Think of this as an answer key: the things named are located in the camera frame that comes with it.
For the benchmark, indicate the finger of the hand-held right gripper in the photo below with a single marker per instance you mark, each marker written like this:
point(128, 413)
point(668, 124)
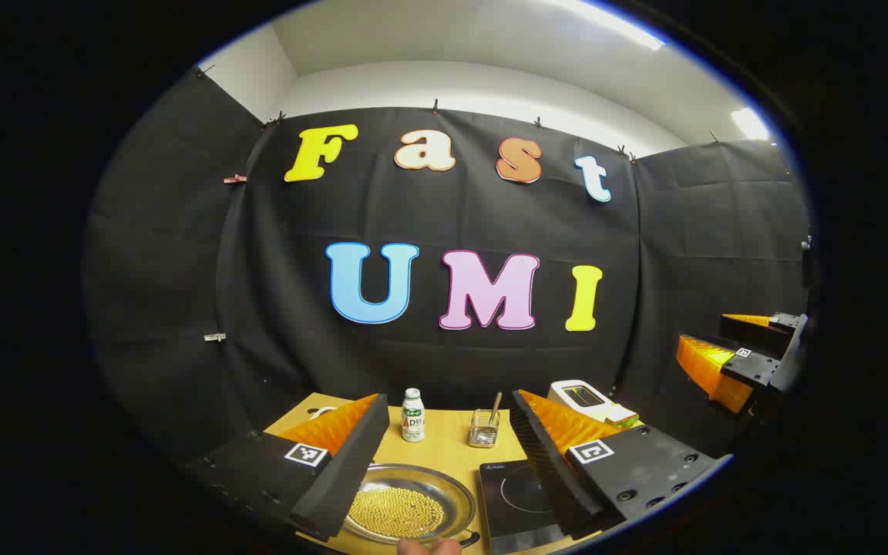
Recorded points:
point(756, 330)
point(752, 368)

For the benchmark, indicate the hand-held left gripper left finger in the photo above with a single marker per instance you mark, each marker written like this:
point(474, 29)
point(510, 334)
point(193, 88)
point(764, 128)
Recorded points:
point(340, 470)

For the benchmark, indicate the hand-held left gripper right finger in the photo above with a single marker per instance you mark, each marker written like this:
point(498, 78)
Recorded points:
point(548, 470)

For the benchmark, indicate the black induction cooktop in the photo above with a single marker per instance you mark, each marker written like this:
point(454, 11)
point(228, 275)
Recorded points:
point(513, 493)

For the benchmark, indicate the stainless steel pot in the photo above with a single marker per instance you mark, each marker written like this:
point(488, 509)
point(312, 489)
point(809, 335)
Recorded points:
point(452, 493)

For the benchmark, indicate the pile of yellow beans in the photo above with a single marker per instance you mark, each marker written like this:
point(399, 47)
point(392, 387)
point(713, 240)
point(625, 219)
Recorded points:
point(398, 512)

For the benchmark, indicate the white toaster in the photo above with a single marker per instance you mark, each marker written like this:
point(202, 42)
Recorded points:
point(576, 397)

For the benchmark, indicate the wooden stick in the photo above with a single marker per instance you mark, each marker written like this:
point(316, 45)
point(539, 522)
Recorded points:
point(496, 402)

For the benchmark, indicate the small white drink bottle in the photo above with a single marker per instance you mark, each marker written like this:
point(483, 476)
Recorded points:
point(413, 420)

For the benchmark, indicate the sandwich with lettuce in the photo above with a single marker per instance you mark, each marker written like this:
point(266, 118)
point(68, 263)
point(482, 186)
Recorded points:
point(621, 417)

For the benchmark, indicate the small ceiling light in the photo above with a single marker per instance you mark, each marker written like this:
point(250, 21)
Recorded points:
point(749, 123)

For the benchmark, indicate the black backdrop cloth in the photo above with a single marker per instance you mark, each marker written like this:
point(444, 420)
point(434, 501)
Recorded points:
point(259, 270)

